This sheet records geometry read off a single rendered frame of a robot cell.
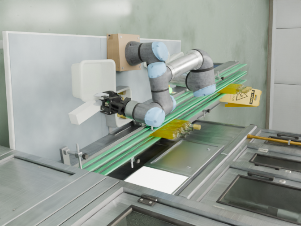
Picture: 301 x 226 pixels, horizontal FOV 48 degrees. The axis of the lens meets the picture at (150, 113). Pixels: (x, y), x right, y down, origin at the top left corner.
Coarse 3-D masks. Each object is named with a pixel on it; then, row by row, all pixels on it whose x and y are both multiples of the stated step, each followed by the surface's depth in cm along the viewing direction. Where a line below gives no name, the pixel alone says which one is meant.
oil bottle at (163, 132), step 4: (160, 128) 228; (164, 128) 228; (168, 128) 227; (156, 132) 228; (160, 132) 226; (164, 132) 224; (168, 132) 222; (172, 132) 221; (176, 132) 221; (156, 136) 230; (160, 136) 227; (164, 136) 225; (168, 136) 223; (172, 136) 222; (176, 136) 221
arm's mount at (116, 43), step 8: (112, 40) 203; (120, 40) 202; (128, 40) 209; (136, 40) 216; (112, 48) 204; (120, 48) 203; (112, 56) 205; (120, 56) 203; (120, 64) 203; (128, 64) 209
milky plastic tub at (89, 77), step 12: (84, 60) 142; (96, 60) 147; (108, 60) 154; (72, 72) 145; (84, 72) 152; (96, 72) 158; (108, 72) 159; (72, 84) 146; (84, 84) 152; (96, 84) 159; (108, 84) 160; (84, 96) 149
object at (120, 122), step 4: (124, 88) 211; (128, 88) 214; (128, 92) 217; (124, 96) 220; (128, 96) 218; (116, 116) 207; (116, 120) 208; (120, 120) 219; (124, 120) 219; (128, 120) 219; (116, 124) 209; (120, 124) 213; (124, 124) 215
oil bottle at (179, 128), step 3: (162, 126) 232; (165, 126) 230; (168, 126) 230; (171, 126) 229; (174, 126) 229; (177, 126) 229; (180, 126) 228; (177, 129) 225; (180, 129) 225; (183, 129) 228; (180, 132) 225
